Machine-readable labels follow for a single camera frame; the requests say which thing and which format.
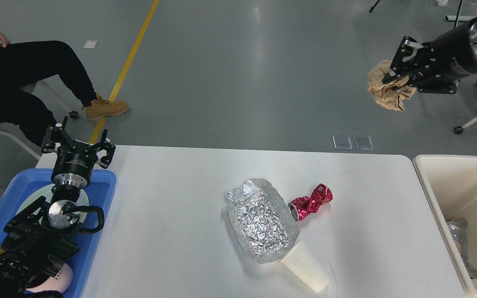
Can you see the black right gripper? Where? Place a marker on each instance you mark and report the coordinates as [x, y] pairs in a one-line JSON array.
[[454, 56]]

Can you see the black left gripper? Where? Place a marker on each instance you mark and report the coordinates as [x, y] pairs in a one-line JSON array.
[[72, 168]]

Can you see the small brown paper ball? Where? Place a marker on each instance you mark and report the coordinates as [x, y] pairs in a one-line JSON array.
[[389, 95]]

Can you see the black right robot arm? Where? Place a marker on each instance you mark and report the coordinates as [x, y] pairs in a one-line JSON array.
[[438, 65]]

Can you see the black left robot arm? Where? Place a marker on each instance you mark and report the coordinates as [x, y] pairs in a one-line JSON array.
[[39, 239]]

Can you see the tan work boot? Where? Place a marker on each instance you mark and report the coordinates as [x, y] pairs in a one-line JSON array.
[[100, 108]]

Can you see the black tripod stand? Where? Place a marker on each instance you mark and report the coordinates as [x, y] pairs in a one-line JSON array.
[[456, 18]]

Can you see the right clear floor plate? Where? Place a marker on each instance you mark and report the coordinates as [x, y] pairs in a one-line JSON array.
[[363, 142]]

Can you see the clear floor plate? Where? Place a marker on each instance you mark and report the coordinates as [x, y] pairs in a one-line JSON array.
[[363, 142], [342, 142]]

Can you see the left clear floor plate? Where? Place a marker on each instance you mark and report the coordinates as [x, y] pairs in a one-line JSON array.
[[342, 142]]

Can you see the white paper scrap on floor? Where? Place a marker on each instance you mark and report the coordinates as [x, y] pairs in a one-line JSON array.
[[90, 44]]

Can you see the seated person in black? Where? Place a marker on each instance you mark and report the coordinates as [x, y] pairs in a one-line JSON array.
[[28, 62]]

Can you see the beige plastic bin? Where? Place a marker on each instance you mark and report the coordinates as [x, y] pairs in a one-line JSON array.
[[450, 185]]

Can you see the pink HOME mug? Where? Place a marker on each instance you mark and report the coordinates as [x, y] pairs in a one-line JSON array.
[[60, 282]]

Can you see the clear plastic in bin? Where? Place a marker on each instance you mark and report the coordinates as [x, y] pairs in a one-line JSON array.
[[457, 229]]

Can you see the crushed red can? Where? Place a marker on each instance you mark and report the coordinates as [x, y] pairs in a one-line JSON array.
[[301, 207]]

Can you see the crumpled aluminium foil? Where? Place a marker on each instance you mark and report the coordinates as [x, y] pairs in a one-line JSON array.
[[262, 221]]

